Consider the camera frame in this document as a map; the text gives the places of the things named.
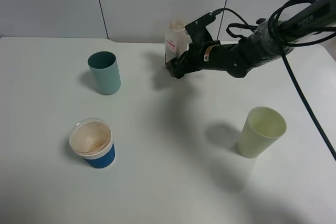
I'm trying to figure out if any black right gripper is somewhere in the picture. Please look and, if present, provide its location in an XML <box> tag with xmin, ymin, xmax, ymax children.
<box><xmin>165</xmin><ymin>41</ymin><xmax>220</xmax><ymax>79</ymax></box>

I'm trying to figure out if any clear plastic drink bottle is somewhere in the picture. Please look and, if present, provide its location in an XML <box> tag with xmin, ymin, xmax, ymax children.
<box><xmin>165</xmin><ymin>19</ymin><xmax>188</xmax><ymax>69</ymax></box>

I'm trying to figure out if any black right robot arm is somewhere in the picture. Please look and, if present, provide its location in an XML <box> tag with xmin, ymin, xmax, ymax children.
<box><xmin>165</xmin><ymin>0</ymin><xmax>335</xmax><ymax>79</ymax></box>

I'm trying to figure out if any teal cup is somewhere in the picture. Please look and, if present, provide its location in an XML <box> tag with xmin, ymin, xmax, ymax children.
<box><xmin>88</xmin><ymin>51</ymin><xmax>121</xmax><ymax>95</ymax></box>

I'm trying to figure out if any pale yellow cup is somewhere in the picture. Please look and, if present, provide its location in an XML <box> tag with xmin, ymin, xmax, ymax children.
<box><xmin>237</xmin><ymin>106</ymin><xmax>287</xmax><ymax>158</ymax></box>

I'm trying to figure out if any blue sleeved glass cup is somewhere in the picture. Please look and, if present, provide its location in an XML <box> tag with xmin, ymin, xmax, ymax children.
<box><xmin>68</xmin><ymin>118</ymin><xmax>116</xmax><ymax>168</ymax></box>

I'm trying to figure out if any white wrist camera on bracket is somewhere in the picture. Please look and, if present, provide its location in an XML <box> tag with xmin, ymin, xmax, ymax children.
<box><xmin>184</xmin><ymin>12</ymin><xmax>217</xmax><ymax>44</ymax></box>

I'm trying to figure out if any black cable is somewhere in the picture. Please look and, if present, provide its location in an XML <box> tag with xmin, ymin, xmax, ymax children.
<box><xmin>211</xmin><ymin>0</ymin><xmax>336</xmax><ymax>162</ymax></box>

